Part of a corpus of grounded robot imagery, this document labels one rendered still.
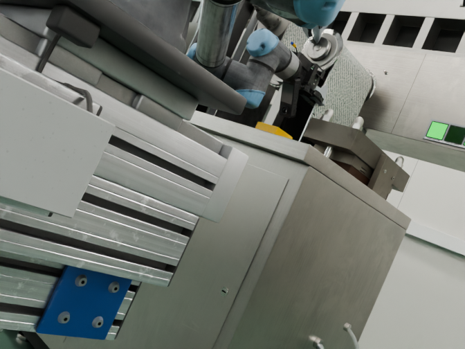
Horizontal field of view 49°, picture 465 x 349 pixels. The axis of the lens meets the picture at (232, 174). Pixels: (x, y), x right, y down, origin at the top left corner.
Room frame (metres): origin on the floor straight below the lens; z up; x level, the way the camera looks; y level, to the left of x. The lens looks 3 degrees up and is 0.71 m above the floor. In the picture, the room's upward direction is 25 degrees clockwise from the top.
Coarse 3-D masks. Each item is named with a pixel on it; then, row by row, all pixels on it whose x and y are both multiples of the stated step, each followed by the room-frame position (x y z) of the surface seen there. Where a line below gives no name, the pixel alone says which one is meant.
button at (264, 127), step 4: (260, 124) 1.24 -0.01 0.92; (264, 124) 1.24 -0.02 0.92; (256, 128) 1.25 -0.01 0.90; (260, 128) 1.24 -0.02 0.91; (264, 128) 1.23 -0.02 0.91; (268, 128) 1.22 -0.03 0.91; (272, 128) 1.22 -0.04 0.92; (276, 128) 1.21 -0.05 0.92; (272, 132) 1.21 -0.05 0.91; (276, 132) 1.21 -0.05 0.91; (280, 132) 1.22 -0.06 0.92; (284, 132) 1.23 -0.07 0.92; (284, 136) 1.23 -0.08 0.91; (288, 136) 1.24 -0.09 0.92
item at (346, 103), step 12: (336, 72) 1.52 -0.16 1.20; (336, 84) 1.54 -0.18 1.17; (348, 84) 1.58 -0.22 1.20; (336, 96) 1.56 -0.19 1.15; (348, 96) 1.60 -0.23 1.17; (360, 96) 1.64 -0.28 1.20; (324, 108) 1.53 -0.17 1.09; (336, 108) 1.57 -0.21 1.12; (348, 108) 1.62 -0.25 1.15; (360, 108) 1.67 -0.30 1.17; (336, 120) 1.59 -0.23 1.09; (348, 120) 1.64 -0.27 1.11
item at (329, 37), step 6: (324, 36) 1.53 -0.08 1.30; (330, 36) 1.52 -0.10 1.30; (336, 42) 1.50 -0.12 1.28; (306, 48) 1.56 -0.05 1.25; (336, 48) 1.49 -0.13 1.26; (306, 54) 1.56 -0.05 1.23; (330, 54) 1.50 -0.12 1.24; (312, 60) 1.54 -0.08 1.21; (324, 60) 1.51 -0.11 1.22; (312, 66) 1.53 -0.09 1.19; (324, 78) 1.59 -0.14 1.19
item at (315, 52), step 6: (318, 42) 1.52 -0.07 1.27; (324, 42) 1.51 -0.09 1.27; (330, 42) 1.52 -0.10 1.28; (312, 48) 1.53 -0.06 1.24; (318, 48) 1.51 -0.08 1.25; (324, 48) 1.50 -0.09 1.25; (330, 48) 1.50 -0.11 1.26; (312, 54) 1.52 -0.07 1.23; (318, 54) 1.51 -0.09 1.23; (324, 54) 1.50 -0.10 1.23; (318, 60) 1.52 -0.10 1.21
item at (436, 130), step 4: (432, 124) 1.58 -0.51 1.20; (436, 124) 1.58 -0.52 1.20; (440, 124) 1.57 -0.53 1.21; (444, 124) 1.56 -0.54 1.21; (432, 128) 1.58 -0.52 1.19; (436, 128) 1.57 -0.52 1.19; (440, 128) 1.56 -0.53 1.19; (444, 128) 1.56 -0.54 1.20; (428, 132) 1.58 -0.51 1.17; (432, 132) 1.57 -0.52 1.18; (436, 132) 1.57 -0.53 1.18; (440, 132) 1.56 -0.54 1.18; (444, 132) 1.55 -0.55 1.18; (432, 136) 1.57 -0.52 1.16; (436, 136) 1.56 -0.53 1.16; (440, 136) 1.56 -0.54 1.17
